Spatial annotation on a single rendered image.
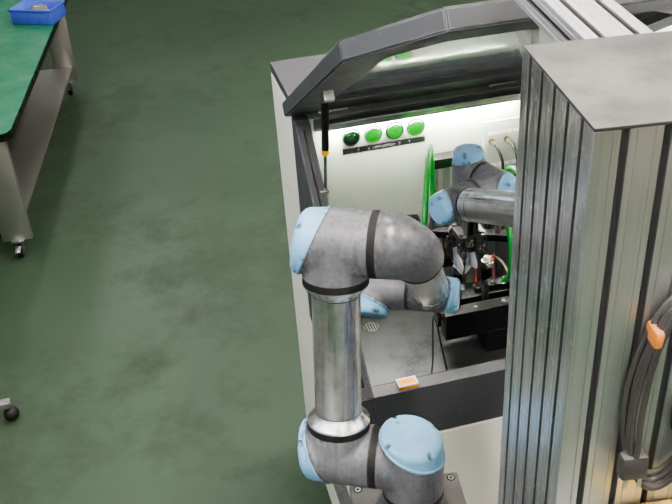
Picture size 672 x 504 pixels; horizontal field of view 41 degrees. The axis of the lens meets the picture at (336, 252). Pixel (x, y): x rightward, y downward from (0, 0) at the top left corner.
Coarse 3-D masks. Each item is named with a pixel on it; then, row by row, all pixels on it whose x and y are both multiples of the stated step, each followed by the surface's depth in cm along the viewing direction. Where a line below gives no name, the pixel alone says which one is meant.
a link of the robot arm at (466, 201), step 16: (448, 192) 200; (464, 192) 196; (480, 192) 192; (496, 192) 188; (512, 192) 185; (432, 208) 201; (448, 208) 197; (464, 208) 195; (480, 208) 190; (496, 208) 186; (512, 208) 182; (496, 224) 189; (512, 224) 184
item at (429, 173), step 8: (432, 152) 233; (432, 160) 237; (432, 168) 240; (424, 176) 216; (432, 176) 242; (424, 184) 215; (432, 184) 244; (424, 192) 214; (432, 192) 246; (424, 200) 213; (424, 208) 213; (424, 216) 213; (424, 224) 212
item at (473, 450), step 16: (448, 432) 231; (464, 432) 232; (480, 432) 234; (496, 432) 235; (448, 448) 234; (464, 448) 236; (480, 448) 237; (496, 448) 239; (448, 464) 237; (464, 464) 239; (480, 464) 240; (496, 464) 242; (464, 480) 242; (480, 480) 244; (496, 480) 245; (464, 496) 245; (480, 496) 247; (496, 496) 249
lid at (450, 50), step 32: (512, 0) 147; (640, 0) 151; (384, 32) 152; (416, 32) 149; (448, 32) 146; (480, 32) 152; (512, 32) 170; (320, 64) 177; (352, 64) 163; (384, 64) 183; (416, 64) 192; (448, 64) 201; (480, 64) 211; (512, 64) 223; (288, 96) 226; (320, 96) 198; (352, 96) 220; (384, 96) 228
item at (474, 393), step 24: (504, 360) 227; (384, 384) 222; (432, 384) 221; (456, 384) 223; (480, 384) 225; (384, 408) 221; (408, 408) 223; (432, 408) 225; (456, 408) 227; (480, 408) 229
